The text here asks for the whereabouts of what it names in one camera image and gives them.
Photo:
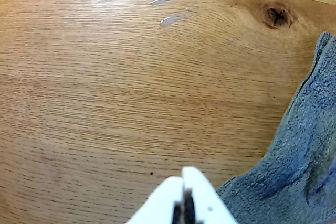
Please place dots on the small whitish liquid drop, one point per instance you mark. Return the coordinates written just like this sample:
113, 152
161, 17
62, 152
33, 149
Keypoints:
231, 40

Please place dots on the grey microfibre cloth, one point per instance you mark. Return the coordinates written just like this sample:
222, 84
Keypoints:
294, 161

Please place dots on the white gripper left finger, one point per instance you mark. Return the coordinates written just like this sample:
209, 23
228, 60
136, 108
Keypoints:
160, 203

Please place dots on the whitish liquid spill streak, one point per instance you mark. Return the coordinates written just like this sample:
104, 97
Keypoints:
172, 19
162, 0

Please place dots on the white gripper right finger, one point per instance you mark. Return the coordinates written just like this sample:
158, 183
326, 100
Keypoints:
207, 203

